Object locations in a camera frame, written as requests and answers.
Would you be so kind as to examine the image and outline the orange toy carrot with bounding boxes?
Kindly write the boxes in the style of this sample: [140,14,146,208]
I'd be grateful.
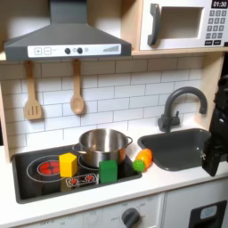
[132,148,154,174]

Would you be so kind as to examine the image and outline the dark grey sink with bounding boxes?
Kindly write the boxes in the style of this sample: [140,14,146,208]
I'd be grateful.
[137,127,228,173]

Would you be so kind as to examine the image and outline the dark grey tap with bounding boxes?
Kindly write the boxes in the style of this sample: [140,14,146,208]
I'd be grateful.
[157,85,208,133]

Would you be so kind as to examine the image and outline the wooden shelf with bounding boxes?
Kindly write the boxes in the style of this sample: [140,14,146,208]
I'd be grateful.
[130,46,228,58]

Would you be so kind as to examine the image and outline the grey oven knob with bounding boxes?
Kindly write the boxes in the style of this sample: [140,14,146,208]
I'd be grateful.
[120,207,141,228]

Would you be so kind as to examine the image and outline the white toy microwave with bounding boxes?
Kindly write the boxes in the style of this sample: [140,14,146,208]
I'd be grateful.
[139,0,228,52]

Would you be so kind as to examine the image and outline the green block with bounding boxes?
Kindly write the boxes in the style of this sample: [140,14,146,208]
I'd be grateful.
[98,159,118,184]

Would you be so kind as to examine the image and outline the steel pot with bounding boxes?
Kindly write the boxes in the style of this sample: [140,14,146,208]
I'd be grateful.
[73,127,134,168]

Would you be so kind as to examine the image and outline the yellow block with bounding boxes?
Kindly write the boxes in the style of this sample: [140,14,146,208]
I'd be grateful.
[58,152,78,178]

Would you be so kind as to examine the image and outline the wooden spoon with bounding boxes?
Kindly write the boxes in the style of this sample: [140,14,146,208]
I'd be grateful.
[69,59,86,116]

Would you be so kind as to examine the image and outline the grey range hood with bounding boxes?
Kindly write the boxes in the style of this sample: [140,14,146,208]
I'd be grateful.
[3,0,133,61]

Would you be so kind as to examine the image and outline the black stove top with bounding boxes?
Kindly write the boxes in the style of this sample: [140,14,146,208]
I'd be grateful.
[12,144,143,205]

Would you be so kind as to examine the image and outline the wooden slotted spatula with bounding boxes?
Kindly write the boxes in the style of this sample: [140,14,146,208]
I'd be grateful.
[23,61,44,121]

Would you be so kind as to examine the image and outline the black cabinet door handle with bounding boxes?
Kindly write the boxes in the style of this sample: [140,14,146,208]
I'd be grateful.
[188,199,228,228]

